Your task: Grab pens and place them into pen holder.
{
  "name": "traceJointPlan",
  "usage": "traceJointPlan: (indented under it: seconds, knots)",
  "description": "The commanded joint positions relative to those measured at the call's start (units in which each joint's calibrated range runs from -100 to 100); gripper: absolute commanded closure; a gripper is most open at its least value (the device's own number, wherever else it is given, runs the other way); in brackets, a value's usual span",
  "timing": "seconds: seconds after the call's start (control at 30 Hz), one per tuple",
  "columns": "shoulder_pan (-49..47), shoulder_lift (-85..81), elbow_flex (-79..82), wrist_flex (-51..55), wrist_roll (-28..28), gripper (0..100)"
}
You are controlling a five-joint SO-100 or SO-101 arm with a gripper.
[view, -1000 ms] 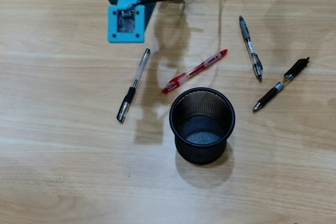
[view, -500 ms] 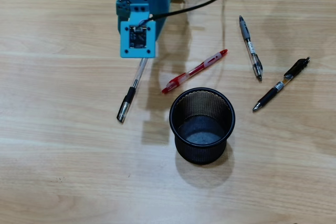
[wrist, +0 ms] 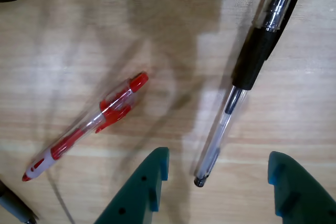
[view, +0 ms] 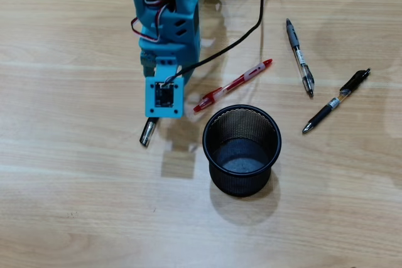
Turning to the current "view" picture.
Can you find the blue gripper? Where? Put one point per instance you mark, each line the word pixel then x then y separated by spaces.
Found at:
pixel 189 77

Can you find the red retractable pen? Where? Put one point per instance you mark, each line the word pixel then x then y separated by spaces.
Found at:
pixel 232 86

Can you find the clear capped black pen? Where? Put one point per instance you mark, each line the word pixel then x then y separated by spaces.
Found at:
pixel 147 133

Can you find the grey grip retractable pen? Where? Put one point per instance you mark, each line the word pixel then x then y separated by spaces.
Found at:
pixel 293 37

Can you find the black retractable pen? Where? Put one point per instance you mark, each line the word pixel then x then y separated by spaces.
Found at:
pixel 320 114

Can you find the black mesh pen holder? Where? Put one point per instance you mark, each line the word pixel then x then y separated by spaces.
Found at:
pixel 238 183

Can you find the blue wrist camera module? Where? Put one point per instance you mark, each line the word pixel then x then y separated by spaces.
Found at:
pixel 163 95

